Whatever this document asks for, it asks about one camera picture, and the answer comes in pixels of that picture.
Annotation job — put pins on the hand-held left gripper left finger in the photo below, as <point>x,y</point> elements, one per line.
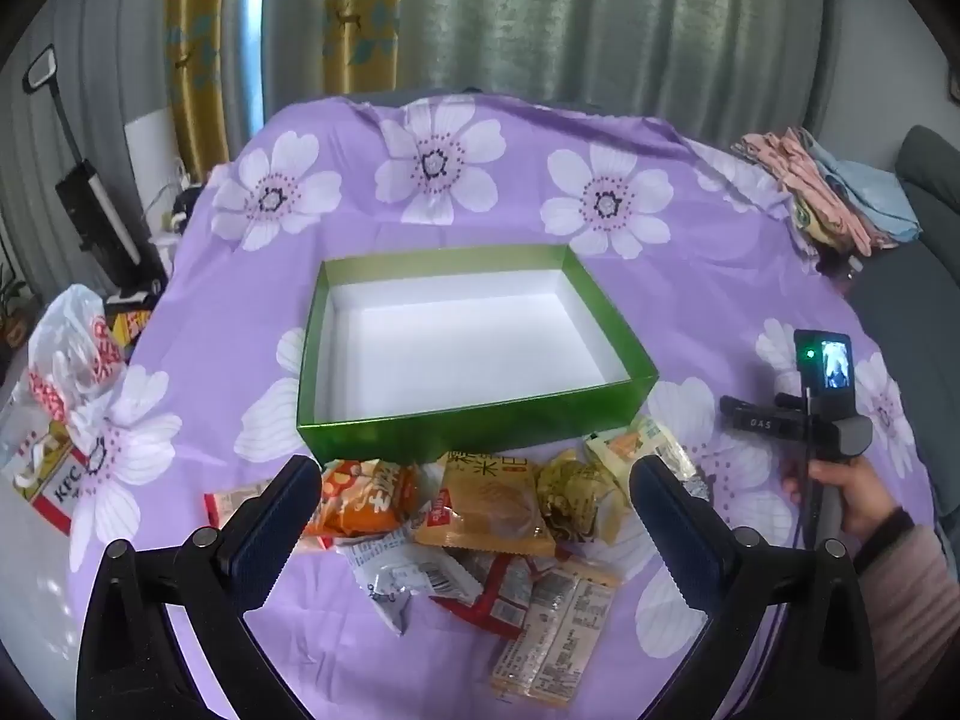
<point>277,525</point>

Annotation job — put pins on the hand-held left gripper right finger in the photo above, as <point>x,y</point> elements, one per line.
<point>660,517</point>

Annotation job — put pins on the pale yellow corn snack packet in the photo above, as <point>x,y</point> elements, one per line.
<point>637,446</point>

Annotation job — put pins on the orange cartoon snack packet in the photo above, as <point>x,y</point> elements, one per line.
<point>367,499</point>

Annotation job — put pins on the grey-white peanut packet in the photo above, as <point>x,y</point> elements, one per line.
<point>390,577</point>

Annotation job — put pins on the beige snack bar packet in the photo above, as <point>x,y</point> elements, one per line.
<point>532,637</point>
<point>577,637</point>

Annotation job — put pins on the red snack packet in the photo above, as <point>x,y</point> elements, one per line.
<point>502,592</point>

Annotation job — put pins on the orange rice cake packet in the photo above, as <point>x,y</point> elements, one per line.
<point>480,510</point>

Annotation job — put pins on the green cardboard box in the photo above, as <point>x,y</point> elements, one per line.
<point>450,360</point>

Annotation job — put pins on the person's right forearm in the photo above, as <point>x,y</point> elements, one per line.
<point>915,600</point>

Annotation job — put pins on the person's right hand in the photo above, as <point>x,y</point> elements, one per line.
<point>870,495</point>

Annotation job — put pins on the grey sofa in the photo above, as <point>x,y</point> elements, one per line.
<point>900,300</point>

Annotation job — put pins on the purple floral cloth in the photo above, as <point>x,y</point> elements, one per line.
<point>675,277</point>

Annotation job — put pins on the red and white paper bag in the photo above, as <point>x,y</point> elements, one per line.
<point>52,487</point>

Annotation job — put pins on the pile of folded clothes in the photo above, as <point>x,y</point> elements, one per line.
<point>825,187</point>

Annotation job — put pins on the yellow box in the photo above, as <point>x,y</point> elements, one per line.
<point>127,326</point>

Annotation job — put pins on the white plastic bag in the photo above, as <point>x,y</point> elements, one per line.
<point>67,337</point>

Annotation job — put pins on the black upright vacuum cleaner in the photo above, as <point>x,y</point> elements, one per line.
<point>97,217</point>

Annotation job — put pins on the white panel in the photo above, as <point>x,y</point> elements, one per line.
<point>150,157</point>

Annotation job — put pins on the grey curtain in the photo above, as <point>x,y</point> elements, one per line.
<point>600,15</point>

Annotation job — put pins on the gold patterned curtain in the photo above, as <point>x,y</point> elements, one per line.
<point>195,52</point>
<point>360,15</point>

